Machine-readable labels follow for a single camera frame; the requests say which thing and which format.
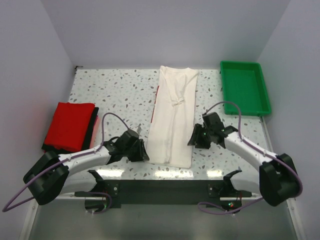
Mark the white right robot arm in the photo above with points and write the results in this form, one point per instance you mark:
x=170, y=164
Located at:
x=276, y=179

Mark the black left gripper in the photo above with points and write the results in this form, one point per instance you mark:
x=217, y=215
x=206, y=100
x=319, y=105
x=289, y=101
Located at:
x=141, y=155

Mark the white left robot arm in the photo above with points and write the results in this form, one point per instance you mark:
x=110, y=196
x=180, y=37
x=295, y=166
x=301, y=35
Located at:
x=49, y=176

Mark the green plastic tray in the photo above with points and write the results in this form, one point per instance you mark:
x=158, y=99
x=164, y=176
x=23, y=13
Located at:
x=243, y=84

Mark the white t shirt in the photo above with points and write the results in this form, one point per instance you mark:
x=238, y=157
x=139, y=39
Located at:
x=172, y=120

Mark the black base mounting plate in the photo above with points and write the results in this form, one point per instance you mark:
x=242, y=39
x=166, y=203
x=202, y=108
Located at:
x=116, y=193

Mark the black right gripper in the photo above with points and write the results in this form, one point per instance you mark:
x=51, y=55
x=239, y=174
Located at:
x=195, y=137

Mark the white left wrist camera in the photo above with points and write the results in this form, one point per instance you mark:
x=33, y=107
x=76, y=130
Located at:
x=138, y=129

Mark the aluminium rail frame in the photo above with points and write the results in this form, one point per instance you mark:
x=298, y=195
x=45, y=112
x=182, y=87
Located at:
x=66, y=219

